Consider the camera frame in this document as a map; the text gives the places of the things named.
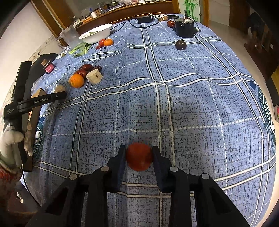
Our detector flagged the black power adapter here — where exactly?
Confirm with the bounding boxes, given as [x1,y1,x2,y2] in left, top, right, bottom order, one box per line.
[137,15,155,24]

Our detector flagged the black sofa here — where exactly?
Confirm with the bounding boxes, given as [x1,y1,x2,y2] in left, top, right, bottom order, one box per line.
[26,53,59,88]

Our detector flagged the black pot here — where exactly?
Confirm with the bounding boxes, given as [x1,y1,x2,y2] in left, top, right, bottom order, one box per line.
[174,17,195,38]

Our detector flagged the black adapter cable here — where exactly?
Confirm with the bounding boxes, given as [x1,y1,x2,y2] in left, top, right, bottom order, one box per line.
[110,13,163,33]

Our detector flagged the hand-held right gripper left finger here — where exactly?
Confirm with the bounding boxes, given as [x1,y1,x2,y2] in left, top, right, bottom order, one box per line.
[26,144,127,227]

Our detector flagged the dark jar with pink label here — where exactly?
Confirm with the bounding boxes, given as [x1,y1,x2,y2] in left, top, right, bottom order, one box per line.
[41,59,55,75]

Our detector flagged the white bowl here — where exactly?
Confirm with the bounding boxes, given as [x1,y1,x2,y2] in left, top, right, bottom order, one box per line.
[79,24,113,44]

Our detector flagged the clear glass mug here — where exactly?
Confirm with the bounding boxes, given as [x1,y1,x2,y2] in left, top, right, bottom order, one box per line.
[56,24,80,49]

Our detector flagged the person's left hand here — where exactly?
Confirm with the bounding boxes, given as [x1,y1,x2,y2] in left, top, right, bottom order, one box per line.
[0,126,24,168]

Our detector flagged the dark wooden chair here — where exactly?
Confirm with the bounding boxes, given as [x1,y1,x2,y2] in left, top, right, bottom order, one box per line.
[244,12,275,55]

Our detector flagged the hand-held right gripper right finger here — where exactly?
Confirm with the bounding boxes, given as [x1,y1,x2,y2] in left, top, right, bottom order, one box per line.
[152,145,251,227]

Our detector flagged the green leafy vegetable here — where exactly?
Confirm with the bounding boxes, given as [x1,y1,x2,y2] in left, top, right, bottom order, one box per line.
[69,42,92,58]

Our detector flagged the brown cardboard tray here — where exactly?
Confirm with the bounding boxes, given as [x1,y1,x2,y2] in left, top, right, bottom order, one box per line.
[22,88,47,172]

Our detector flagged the green bamboo wall decal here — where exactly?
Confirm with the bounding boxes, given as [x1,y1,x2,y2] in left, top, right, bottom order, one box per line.
[184,0,200,21]

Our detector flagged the wooden counter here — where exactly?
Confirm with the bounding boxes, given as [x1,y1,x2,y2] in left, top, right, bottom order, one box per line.
[31,0,181,35]

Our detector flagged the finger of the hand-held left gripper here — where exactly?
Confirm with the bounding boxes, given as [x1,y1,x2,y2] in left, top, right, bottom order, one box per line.
[52,91,67,102]

